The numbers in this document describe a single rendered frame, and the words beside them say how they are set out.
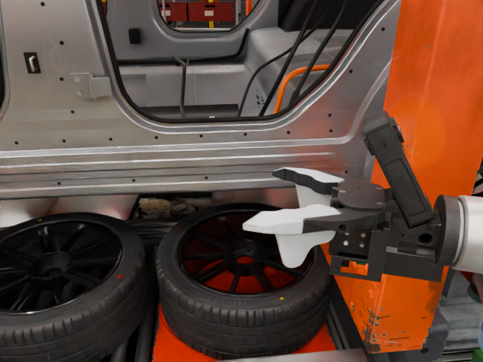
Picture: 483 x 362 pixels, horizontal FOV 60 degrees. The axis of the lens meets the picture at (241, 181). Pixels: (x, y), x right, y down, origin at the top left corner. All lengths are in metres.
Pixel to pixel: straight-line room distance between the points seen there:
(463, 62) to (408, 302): 0.59
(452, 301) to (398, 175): 1.54
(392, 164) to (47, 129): 1.17
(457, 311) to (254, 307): 0.89
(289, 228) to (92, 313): 1.09
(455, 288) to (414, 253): 1.46
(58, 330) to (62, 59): 0.79
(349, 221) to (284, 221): 0.06
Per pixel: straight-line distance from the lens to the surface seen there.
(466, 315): 1.92
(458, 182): 0.99
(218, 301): 1.36
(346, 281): 1.33
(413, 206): 0.43
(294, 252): 0.41
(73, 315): 1.41
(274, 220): 0.39
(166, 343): 1.58
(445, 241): 0.44
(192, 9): 4.98
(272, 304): 1.35
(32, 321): 1.44
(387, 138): 0.41
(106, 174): 1.43
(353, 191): 0.45
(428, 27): 0.86
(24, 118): 1.44
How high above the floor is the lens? 1.46
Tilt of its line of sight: 29 degrees down
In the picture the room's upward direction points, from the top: straight up
